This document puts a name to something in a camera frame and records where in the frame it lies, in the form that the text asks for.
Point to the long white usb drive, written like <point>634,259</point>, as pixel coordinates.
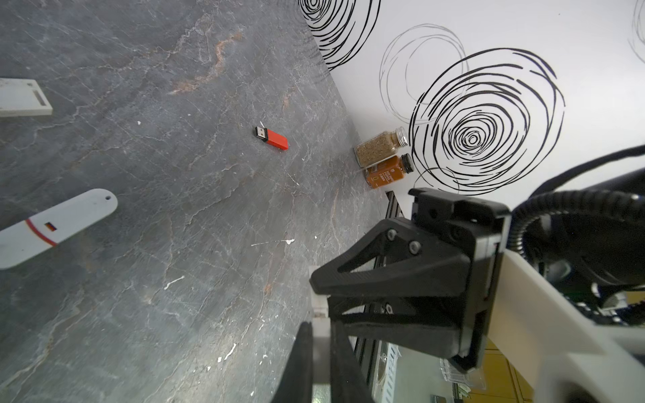
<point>23,98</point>

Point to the red black usb drive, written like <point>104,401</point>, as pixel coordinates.
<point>272,138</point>

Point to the white rectangular usb drive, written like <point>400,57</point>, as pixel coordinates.
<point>321,332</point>

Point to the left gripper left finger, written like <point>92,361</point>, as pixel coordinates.
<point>296,382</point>

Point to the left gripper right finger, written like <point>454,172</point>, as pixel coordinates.
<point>404,284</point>

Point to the white red usb drive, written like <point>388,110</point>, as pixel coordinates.
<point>43,231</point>

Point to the light spice jar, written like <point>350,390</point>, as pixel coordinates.
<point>380,147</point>

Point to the dark orange spice jar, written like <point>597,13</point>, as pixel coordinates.
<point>389,171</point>

